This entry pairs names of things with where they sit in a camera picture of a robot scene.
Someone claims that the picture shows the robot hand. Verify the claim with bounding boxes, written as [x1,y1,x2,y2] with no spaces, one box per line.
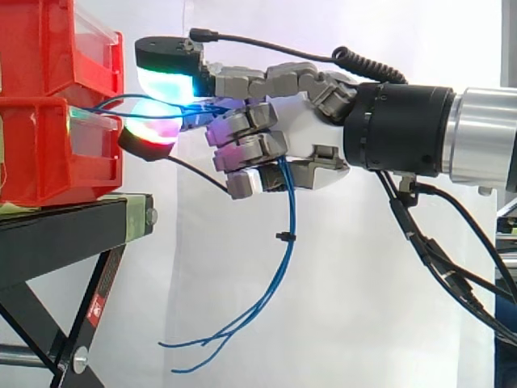
[118,35,359,200]

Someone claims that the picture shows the metal frame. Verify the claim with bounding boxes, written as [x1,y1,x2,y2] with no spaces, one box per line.
[490,0,517,284]

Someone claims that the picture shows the blue cable bundle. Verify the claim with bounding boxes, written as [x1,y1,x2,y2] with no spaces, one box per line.
[85,94,298,373]

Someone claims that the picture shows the black stand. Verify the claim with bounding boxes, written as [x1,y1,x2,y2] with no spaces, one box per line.
[0,192,158,388]

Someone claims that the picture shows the black coiled cable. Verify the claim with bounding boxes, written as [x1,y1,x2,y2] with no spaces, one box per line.
[189,27,409,86]

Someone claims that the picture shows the thin black cable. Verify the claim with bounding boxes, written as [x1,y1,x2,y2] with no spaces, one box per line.
[167,155,231,193]
[377,169,517,344]

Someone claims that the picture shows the red bin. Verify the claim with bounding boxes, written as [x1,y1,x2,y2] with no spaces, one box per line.
[0,95,124,209]
[0,0,125,98]

